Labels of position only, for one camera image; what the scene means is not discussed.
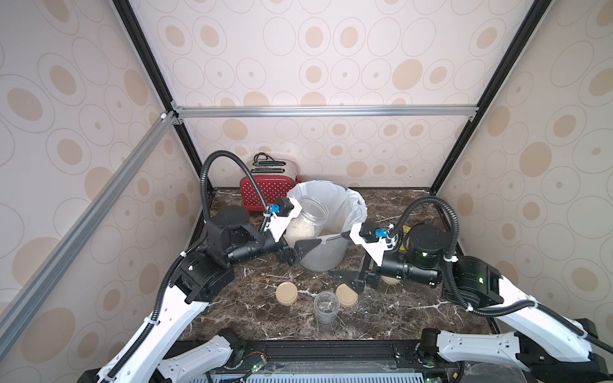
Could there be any left side aluminium rail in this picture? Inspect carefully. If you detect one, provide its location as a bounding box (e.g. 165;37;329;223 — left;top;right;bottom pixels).
1;111;177;358

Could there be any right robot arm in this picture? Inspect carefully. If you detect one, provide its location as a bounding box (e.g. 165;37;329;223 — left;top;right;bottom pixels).
337;196;612;382

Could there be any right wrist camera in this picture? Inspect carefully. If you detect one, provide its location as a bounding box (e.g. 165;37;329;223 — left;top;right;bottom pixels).
349;221;397;267

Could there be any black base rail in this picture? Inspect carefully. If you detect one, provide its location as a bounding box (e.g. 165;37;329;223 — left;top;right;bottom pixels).
119;337;528;383

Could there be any beige jar lid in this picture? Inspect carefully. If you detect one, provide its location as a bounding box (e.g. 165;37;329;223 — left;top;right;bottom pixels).
381;276;401;286
276;282;299;306
335;284;359;307

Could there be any horizontal aluminium rail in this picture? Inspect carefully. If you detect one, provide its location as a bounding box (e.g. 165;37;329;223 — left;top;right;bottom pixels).
176;105;479;120

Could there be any white plastic bin liner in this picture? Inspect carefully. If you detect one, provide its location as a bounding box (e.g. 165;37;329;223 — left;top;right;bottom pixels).
287;180;367;236

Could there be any red polka dot toaster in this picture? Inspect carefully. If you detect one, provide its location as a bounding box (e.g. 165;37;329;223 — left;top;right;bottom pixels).
238;160;300;213

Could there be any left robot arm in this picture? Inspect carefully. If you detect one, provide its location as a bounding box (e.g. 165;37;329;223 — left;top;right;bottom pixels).
79;150;303;382

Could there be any glass rice jar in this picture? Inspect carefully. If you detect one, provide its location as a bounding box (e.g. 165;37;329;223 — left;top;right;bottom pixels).
314;291;340;325
284;196;329;247

